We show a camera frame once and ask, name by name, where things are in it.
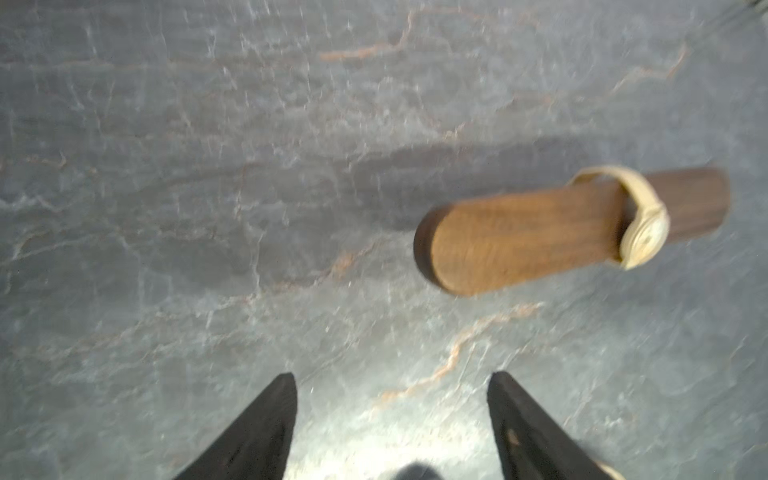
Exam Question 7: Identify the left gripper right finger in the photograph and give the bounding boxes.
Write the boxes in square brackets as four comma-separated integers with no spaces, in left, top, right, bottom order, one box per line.
[487,371,615,479]

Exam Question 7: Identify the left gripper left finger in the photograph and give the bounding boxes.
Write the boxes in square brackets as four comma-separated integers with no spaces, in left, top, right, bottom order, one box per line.
[176,373,298,480]

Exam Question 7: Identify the wooden watch stand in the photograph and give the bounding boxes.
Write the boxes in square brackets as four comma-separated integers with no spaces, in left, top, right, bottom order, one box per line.
[413,167,731,296]

